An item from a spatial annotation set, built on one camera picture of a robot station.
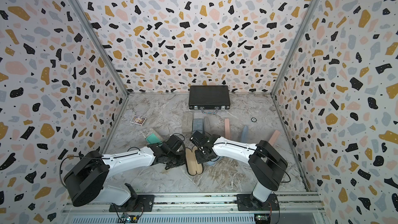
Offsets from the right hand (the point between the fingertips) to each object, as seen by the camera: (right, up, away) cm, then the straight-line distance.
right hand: (200, 159), depth 85 cm
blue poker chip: (+36, +20, +21) cm, 46 cm away
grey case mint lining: (-2, +17, +15) cm, 23 cm away
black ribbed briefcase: (+5, +35, +29) cm, 46 cm away
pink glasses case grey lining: (+16, +15, +9) cm, 23 cm away
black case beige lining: (-4, -4, 0) cm, 6 cm away
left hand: (-6, -1, -1) cm, 6 cm away
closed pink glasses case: (+44, +11, +6) cm, 45 cm away
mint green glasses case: (-30, +9, +10) cm, 33 cm away
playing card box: (-42, +20, +18) cm, 50 cm away
